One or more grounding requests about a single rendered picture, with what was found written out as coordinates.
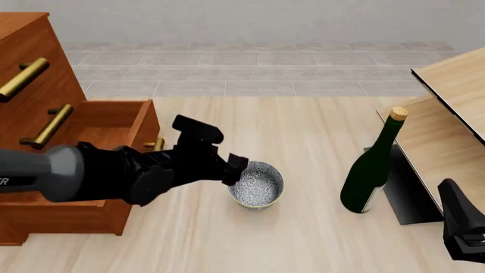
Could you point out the patterned black and white bowl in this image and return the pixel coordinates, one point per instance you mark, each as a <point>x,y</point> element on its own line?
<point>257,185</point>

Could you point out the dark green wine bottle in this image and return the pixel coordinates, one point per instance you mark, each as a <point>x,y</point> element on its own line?
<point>369,176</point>

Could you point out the grey and black left robot arm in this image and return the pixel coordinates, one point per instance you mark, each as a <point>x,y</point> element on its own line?
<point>57,173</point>

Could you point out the wooden drawer, pulled open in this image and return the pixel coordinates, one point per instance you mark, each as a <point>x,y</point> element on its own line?
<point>110,113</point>

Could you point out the wooden cabinet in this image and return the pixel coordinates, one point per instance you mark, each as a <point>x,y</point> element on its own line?
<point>22,25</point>

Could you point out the wooden drawer, closed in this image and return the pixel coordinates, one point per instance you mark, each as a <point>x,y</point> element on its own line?
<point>15,125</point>

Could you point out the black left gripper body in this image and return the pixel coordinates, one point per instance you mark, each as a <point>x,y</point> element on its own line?
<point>201,165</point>

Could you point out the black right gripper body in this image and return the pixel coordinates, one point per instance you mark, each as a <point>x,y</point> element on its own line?
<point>468,246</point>

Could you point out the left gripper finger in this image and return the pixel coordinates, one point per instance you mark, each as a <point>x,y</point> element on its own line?
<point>239,162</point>
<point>230,177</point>

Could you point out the pale wooden wine rack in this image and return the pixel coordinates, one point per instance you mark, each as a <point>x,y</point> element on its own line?
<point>447,125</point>

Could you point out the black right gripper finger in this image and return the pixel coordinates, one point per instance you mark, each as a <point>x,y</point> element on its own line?
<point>458,204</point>

